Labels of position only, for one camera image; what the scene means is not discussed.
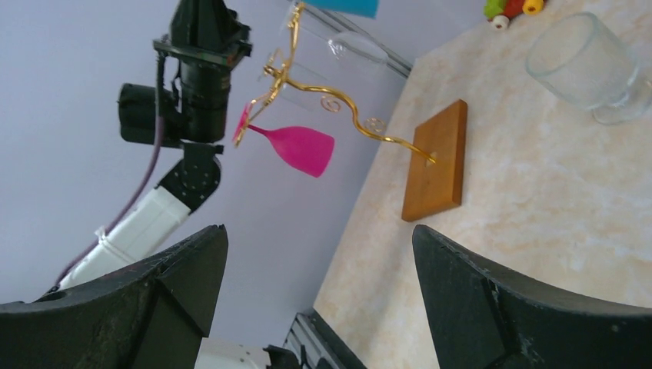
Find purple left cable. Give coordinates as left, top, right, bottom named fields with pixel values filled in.
left=53, top=114, right=167, bottom=286

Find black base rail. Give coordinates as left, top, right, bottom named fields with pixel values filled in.
left=264, top=309, right=366, bottom=369

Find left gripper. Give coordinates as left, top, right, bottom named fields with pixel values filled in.
left=153, top=0, right=253, bottom=69

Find clear wine glass back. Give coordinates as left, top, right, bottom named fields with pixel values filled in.
left=290, top=5, right=390, bottom=75

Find blue plastic wine glass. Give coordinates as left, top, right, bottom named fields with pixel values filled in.
left=304, top=0, right=379, bottom=18

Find gold wire wine glass rack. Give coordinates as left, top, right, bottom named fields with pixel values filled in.
left=250, top=1, right=431, bottom=159

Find wooden rack base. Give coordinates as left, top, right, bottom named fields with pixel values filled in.
left=401, top=99, right=468, bottom=222

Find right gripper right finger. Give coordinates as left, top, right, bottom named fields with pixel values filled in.
left=412, top=224, right=651, bottom=368

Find pink plastic wine glass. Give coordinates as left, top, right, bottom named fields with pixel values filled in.
left=232, top=100, right=335, bottom=178

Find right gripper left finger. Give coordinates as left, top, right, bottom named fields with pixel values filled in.
left=1, top=225, right=228, bottom=368

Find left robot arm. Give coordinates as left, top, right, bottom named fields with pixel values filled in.
left=53, top=1, right=252, bottom=291

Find colourful toy train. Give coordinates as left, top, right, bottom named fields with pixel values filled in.
left=483, top=0, right=547, bottom=31

